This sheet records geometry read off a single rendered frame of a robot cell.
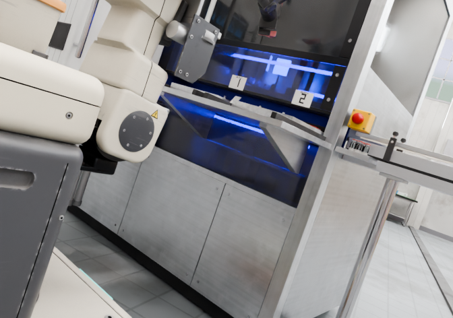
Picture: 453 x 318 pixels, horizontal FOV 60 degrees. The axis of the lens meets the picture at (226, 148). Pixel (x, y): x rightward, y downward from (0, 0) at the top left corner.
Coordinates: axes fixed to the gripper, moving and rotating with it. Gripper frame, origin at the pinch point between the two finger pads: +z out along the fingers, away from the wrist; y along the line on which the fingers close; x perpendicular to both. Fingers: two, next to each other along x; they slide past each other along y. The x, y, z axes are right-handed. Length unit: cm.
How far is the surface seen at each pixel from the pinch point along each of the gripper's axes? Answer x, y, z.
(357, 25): -32.1, 4.1, 1.9
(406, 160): -58, -43, 4
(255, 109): -3.8, -37.5, -14.3
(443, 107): -277, 245, 983
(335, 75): -27.6, -15.8, 3.8
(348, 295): -48, -97, 14
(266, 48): 3.9, -4.4, 15.6
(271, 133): -12, -46, -21
